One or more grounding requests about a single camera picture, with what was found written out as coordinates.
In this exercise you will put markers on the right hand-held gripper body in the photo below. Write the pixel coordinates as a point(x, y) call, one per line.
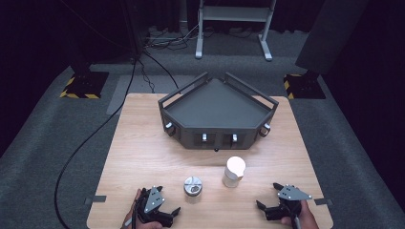
point(291, 194)

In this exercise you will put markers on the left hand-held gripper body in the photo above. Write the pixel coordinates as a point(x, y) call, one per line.
point(154, 200)

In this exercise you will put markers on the silver-lid glass spice jar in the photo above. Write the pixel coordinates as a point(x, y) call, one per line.
point(193, 186)

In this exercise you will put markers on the white-lid glass spice jar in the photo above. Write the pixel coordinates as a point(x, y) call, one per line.
point(235, 167)

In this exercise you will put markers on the dark grey corner rack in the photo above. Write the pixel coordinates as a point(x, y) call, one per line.
point(216, 105)

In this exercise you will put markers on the person's left hand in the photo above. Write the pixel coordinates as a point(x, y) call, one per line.
point(143, 225)

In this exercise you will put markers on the person's right hand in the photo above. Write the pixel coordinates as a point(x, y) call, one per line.
point(307, 219)

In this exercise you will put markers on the grey tape strip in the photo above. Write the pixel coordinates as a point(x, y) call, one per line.
point(323, 202)
point(95, 199)

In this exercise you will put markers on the dark slanted panel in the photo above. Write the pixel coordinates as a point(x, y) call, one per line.
point(331, 35)

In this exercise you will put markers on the grey metal stand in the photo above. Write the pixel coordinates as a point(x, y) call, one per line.
point(234, 14)

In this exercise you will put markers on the black yellow-striped base plate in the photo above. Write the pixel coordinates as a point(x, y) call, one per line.
point(86, 84)
point(305, 87)

